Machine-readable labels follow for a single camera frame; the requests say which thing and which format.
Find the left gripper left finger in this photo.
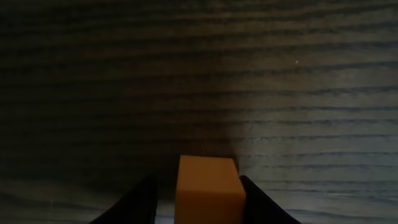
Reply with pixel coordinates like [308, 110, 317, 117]
[90, 174, 158, 224]

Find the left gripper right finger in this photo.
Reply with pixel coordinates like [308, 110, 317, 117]
[238, 174, 302, 224]

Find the orange cube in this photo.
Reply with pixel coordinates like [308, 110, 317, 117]
[174, 154, 247, 224]

